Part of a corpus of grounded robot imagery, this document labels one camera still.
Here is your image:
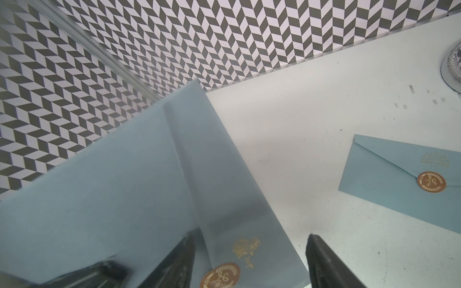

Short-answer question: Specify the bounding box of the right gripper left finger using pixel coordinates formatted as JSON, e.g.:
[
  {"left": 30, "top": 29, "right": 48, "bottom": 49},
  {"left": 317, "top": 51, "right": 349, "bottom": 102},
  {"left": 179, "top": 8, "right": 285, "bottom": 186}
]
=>
[{"left": 139, "top": 230, "right": 200, "bottom": 288}]

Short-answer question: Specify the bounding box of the dark grey envelope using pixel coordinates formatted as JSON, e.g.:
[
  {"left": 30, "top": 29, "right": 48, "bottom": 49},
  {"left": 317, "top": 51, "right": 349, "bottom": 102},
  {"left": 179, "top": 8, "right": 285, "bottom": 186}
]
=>
[{"left": 1, "top": 81, "right": 310, "bottom": 288}]

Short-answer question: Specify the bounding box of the chrome jewellery stand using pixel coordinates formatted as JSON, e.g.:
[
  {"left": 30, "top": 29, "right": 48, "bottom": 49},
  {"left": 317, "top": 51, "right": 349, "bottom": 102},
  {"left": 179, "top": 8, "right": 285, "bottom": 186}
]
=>
[{"left": 440, "top": 42, "right": 461, "bottom": 94}]

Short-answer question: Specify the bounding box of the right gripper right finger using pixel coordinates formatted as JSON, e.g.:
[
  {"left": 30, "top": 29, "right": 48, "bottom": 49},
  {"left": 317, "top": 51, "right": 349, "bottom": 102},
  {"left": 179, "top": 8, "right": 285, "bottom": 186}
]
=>
[{"left": 306, "top": 234, "right": 366, "bottom": 288}]

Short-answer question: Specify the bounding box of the light blue envelope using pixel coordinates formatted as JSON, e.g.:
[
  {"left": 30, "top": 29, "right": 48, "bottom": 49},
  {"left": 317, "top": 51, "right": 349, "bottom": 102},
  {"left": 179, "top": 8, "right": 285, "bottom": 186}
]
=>
[{"left": 339, "top": 134, "right": 461, "bottom": 234}]

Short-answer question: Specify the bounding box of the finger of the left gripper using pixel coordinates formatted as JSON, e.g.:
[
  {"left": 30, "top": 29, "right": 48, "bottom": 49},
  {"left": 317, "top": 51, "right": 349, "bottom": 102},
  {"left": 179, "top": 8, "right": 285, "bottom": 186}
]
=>
[{"left": 32, "top": 260, "right": 130, "bottom": 288}]

